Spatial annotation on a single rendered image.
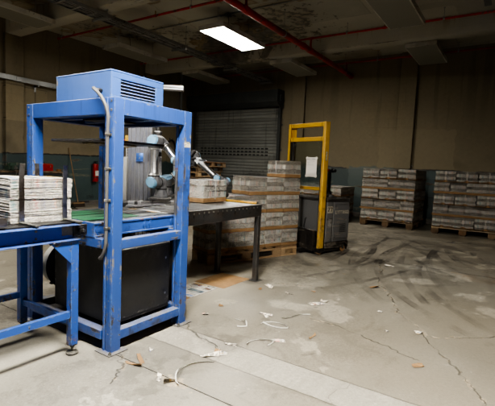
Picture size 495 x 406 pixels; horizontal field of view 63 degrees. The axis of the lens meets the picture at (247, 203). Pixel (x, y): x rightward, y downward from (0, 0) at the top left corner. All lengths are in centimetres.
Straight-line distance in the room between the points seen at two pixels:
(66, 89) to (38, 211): 93
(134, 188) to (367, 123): 794
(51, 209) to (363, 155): 950
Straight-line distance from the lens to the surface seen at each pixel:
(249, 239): 516
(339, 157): 1154
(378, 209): 964
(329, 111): 1179
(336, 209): 600
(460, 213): 917
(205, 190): 406
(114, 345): 277
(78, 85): 304
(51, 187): 269
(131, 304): 289
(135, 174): 455
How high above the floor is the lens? 117
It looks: 5 degrees down
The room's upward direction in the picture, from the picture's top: 3 degrees clockwise
